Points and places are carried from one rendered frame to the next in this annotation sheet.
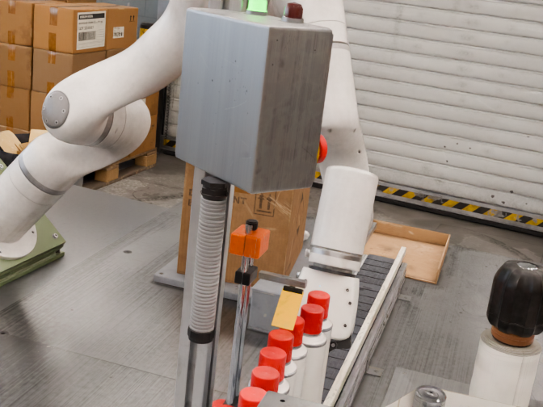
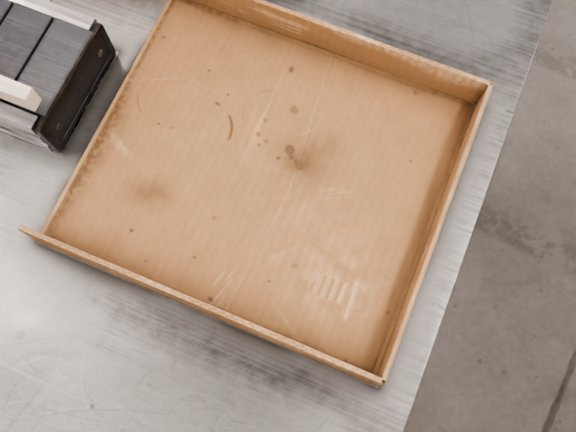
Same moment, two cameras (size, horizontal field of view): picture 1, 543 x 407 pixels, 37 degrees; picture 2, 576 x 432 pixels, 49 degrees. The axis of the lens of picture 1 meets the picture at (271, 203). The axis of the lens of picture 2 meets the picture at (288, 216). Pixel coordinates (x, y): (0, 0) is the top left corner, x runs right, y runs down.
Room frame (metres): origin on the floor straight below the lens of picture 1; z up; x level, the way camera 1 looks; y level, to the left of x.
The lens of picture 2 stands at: (2.05, -0.52, 1.33)
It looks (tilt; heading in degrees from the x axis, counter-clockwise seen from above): 73 degrees down; 98
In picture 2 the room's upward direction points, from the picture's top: 1 degrees counter-clockwise
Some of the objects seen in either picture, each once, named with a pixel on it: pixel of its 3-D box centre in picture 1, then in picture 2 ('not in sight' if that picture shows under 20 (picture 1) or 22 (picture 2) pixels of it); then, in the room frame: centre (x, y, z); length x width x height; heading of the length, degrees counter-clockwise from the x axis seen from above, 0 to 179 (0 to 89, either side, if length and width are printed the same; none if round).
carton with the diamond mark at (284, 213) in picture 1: (249, 206); not in sight; (1.79, 0.05, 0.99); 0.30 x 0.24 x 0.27; 171
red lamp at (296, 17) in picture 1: (293, 11); not in sight; (0.95, 0.00, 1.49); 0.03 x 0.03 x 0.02
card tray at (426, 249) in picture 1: (394, 247); (264, 162); (2.01, -0.34, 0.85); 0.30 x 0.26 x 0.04; 164
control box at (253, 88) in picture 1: (251, 97); not in sight; (0.97, 0.04, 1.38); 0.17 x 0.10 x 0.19; 40
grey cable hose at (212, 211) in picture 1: (208, 262); not in sight; (0.92, 0.07, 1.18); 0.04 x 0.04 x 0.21
